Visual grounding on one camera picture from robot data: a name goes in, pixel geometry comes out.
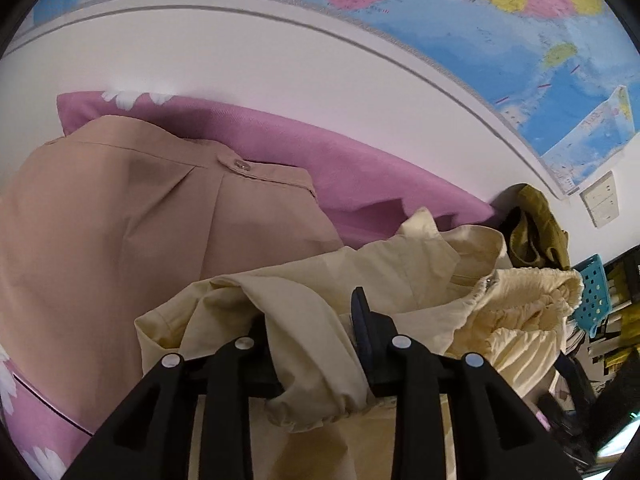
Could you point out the blue plastic storage rack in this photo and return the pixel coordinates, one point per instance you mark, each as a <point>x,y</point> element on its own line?
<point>595,304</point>

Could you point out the colourful wall map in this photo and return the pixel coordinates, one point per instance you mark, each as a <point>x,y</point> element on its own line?
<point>563,73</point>

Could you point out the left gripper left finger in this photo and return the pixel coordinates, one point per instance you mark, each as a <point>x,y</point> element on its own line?
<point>186,419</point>

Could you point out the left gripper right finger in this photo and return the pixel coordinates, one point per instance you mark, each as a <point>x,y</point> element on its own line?
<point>496,435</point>

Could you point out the folded pink garment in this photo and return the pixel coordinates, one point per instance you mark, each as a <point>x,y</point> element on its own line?
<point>112,221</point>

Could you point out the left white wall socket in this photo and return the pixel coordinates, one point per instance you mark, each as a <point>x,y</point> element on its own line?
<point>601,200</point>

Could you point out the pink floral bed sheet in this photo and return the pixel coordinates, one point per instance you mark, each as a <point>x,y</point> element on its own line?
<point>365,192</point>

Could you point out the olive brown garment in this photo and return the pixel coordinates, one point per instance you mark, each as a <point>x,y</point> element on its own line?
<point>534,239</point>

